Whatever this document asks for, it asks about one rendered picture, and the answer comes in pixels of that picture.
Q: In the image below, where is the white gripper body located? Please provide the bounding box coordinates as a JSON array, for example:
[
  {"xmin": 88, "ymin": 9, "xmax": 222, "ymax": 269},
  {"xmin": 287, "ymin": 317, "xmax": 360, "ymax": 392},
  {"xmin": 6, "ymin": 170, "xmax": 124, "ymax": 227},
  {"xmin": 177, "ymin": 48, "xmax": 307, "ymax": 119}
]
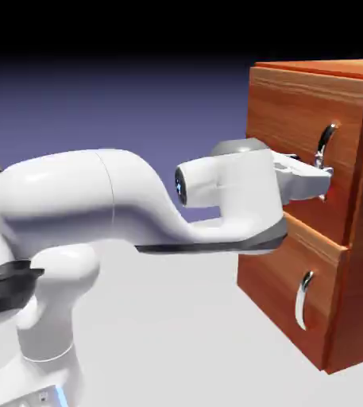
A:
[{"xmin": 284, "ymin": 157, "xmax": 334, "ymax": 202}]

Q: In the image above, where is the curved metal handle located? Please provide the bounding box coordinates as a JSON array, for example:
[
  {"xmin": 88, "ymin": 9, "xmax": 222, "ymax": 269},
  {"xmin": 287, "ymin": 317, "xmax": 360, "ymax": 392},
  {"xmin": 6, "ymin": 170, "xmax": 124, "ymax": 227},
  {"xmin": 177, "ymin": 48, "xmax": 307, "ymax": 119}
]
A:
[
  {"xmin": 314, "ymin": 122, "xmax": 340, "ymax": 202},
  {"xmin": 294, "ymin": 270, "xmax": 315, "ymax": 331}
]

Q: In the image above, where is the large wooden cabinet door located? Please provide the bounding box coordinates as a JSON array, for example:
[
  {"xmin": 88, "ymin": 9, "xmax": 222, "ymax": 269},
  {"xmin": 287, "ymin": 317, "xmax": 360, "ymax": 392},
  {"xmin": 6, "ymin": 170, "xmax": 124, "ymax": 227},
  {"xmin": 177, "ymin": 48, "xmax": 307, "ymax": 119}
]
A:
[{"xmin": 245, "ymin": 65, "xmax": 363, "ymax": 246}]

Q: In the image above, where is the small wooden cabinet door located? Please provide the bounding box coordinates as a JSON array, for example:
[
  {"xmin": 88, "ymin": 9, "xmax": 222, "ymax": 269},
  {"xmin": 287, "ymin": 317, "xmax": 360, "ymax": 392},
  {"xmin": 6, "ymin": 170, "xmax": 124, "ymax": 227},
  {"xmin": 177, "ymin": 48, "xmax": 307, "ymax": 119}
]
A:
[{"xmin": 237, "ymin": 213, "xmax": 349, "ymax": 371}]

